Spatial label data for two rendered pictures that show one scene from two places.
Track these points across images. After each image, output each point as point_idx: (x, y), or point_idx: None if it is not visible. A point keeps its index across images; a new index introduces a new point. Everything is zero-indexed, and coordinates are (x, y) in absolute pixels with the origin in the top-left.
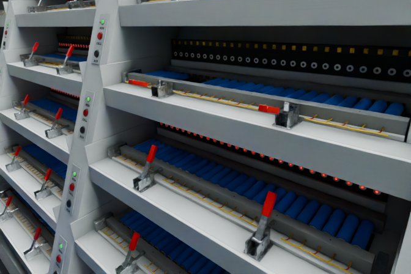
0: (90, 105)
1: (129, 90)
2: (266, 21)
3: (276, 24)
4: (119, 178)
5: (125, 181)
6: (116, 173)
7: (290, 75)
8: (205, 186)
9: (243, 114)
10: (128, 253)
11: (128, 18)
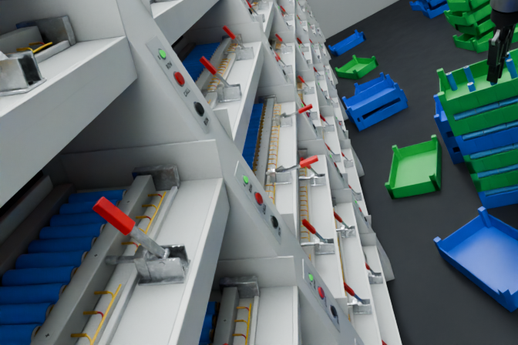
0: (313, 276)
1: (286, 209)
2: (257, 82)
3: (258, 81)
4: (334, 272)
5: (333, 265)
6: (331, 281)
7: None
8: (299, 208)
9: (284, 137)
10: (356, 296)
11: (239, 148)
